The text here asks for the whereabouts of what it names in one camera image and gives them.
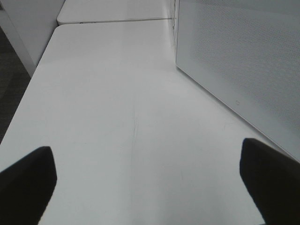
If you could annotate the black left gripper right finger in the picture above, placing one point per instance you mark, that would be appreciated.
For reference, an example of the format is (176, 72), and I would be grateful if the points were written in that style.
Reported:
(273, 181)

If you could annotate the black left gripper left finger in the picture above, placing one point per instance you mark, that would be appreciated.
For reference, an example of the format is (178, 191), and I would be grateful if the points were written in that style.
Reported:
(26, 188)

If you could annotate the white microwave door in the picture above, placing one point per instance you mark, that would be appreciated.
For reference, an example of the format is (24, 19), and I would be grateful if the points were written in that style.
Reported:
(247, 54)

